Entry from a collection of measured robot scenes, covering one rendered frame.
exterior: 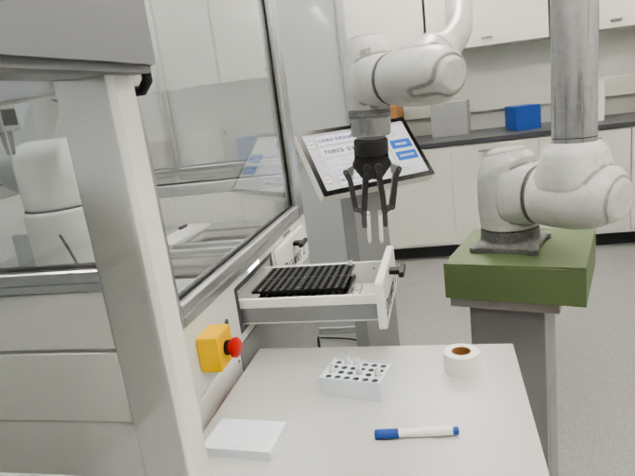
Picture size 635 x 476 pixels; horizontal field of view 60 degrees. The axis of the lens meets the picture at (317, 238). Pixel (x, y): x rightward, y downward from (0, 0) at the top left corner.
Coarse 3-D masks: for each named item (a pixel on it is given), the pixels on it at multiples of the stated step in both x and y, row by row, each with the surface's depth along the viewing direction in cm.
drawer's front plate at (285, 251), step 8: (296, 232) 172; (288, 240) 163; (280, 248) 155; (288, 248) 163; (296, 248) 171; (304, 248) 181; (280, 256) 155; (288, 256) 162; (304, 256) 180; (280, 264) 155; (288, 264) 162; (296, 264) 170
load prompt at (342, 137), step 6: (342, 132) 227; (348, 132) 227; (318, 138) 222; (324, 138) 223; (330, 138) 223; (336, 138) 224; (342, 138) 225; (348, 138) 226; (354, 138) 227; (318, 144) 220; (324, 144) 221
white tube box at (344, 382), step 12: (336, 360) 114; (360, 360) 112; (324, 372) 109; (336, 372) 109; (348, 372) 109; (372, 372) 107; (384, 372) 107; (324, 384) 107; (336, 384) 106; (348, 384) 105; (360, 384) 104; (372, 384) 103; (384, 384) 105; (336, 396) 107; (348, 396) 106; (360, 396) 105; (372, 396) 104; (384, 396) 105
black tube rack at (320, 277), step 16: (272, 272) 144; (288, 272) 142; (304, 272) 141; (320, 272) 138; (336, 272) 137; (256, 288) 133; (272, 288) 132; (288, 288) 129; (304, 288) 128; (320, 288) 127
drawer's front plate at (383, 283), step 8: (392, 248) 142; (384, 256) 135; (392, 256) 140; (384, 264) 129; (392, 264) 139; (384, 272) 123; (376, 280) 118; (384, 280) 120; (392, 280) 136; (376, 288) 118; (384, 288) 119; (376, 296) 118; (384, 296) 118; (392, 296) 134; (384, 304) 118; (392, 304) 133; (384, 312) 119; (384, 320) 119; (384, 328) 120
